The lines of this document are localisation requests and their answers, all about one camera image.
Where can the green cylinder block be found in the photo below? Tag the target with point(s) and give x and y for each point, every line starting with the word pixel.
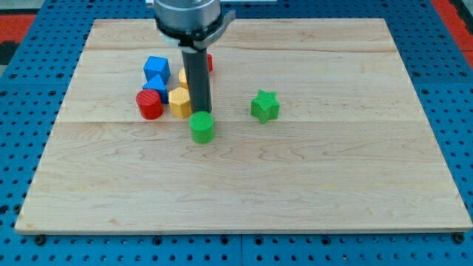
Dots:
pixel 202 127

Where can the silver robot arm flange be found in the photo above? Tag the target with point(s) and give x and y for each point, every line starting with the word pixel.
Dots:
pixel 191 25

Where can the green star block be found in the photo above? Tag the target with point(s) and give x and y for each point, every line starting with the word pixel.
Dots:
pixel 265 106

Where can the yellow hexagon block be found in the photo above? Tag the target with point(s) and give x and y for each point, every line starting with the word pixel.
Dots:
pixel 179 102

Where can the yellow block behind rod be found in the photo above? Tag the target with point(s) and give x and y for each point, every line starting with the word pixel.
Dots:
pixel 183 79

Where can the light wooden board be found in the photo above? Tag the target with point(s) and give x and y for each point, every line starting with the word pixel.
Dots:
pixel 351 151

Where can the red block behind rod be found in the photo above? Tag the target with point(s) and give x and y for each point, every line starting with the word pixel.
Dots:
pixel 210 63

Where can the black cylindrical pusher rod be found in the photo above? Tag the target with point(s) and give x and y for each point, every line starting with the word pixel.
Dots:
pixel 197 76

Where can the red cylinder block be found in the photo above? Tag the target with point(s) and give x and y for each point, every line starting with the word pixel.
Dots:
pixel 149 104

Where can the blue triangle block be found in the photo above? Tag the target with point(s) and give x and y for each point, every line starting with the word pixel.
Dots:
pixel 157 84

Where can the blue cube block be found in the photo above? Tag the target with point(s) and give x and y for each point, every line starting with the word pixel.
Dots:
pixel 157 66

